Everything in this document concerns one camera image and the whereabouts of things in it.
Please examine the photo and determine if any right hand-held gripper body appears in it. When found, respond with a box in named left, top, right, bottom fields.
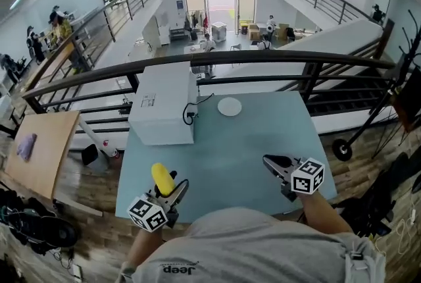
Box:
left=280, top=156, right=326, bottom=203

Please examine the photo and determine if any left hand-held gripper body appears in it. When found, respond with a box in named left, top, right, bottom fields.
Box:
left=126, top=189, right=181, bottom=232

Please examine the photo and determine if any yellow corn cob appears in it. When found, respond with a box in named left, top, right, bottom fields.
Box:
left=151, top=162, right=176, bottom=197

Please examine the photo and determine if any white round plate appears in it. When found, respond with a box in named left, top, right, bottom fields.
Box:
left=217, top=97, right=243, bottom=117

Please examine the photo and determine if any person's left forearm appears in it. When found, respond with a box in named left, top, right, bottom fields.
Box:
left=126, top=227, right=165, bottom=271

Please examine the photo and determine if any person's right forearm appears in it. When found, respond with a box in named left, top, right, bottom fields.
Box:
left=301, top=191, right=355, bottom=234

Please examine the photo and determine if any black bag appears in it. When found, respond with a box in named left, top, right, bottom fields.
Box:
left=338, top=151, right=421, bottom=238

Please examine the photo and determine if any person's grey shirt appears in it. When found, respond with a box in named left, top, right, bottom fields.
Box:
left=130, top=207, right=387, bottom=283

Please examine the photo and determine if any black stool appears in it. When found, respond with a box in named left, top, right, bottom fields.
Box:
left=80, top=143, right=99, bottom=167

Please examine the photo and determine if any large white box appliance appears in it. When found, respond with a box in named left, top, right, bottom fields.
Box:
left=127, top=61, right=199, bottom=147

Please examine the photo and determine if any white power strip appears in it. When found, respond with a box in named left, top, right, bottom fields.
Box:
left=70, top=263, right=83, bottom=283

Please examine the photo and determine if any dark staircase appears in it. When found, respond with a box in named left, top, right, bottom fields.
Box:
left=307, top=64, right=397, bottom=116

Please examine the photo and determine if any black metal railing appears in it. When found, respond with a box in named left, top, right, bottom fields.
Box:
left=21, top=49, right=399, bottom=135

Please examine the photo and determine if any pile of black bags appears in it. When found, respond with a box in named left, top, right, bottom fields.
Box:
left=0, top=188, right=80, bottom=255

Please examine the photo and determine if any light wooden side table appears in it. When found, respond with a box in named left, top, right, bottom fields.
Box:
left=3, top=110, right=114, bottom=218

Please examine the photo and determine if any cardboard box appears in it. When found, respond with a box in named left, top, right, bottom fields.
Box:
left=247, top=23, right=261, bottom=41

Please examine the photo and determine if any purple cloth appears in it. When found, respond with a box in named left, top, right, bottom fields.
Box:
left=16, top=132, right=38, bottom=163

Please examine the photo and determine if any white crate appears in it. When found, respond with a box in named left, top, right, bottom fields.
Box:
left=211, top=21, right=228, bottom=43

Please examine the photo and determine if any black coat stand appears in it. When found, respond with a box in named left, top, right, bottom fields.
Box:
left=331, top=9, right=421, bottom=163

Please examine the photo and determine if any white cabinet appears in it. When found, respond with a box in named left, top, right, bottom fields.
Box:
left=141, top=14, right=171, bottom=49

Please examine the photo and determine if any black balcony railing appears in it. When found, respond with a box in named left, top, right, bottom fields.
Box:
left=282, top=0, right=385, bottom=28
left=67, top=0, right=160, bottom=72

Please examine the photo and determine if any black power cable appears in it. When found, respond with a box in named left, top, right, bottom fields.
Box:
left=182, top=93, right=215, bottom=126

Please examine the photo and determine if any white cable with adapter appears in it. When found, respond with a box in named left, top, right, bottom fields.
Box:
left=374, top=201, right=418, bottom=258

